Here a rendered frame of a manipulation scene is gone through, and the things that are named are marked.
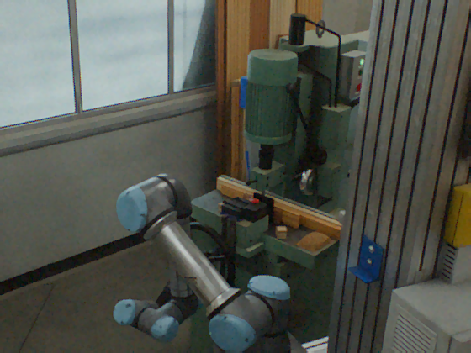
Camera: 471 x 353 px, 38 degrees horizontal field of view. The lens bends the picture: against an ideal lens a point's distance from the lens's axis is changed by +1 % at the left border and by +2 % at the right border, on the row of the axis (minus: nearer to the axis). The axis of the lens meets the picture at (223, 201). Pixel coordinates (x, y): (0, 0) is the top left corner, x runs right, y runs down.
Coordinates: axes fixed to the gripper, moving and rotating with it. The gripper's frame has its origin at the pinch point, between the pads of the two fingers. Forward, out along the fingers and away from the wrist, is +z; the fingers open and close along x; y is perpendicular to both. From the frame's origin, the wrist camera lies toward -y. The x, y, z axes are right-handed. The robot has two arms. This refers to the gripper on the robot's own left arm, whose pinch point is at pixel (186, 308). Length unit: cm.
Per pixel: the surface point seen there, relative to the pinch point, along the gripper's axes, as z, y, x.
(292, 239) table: 21.8, -33.4, 20.3
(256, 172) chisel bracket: 22, -53, -2
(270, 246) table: 21.0, -28.5, 13.2
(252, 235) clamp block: 14.3, -30.5, 8.5
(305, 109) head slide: 26, -81, 7
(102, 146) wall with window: 81, -48, -132
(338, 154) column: 56, -72, 13
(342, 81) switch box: 33, -95, 15
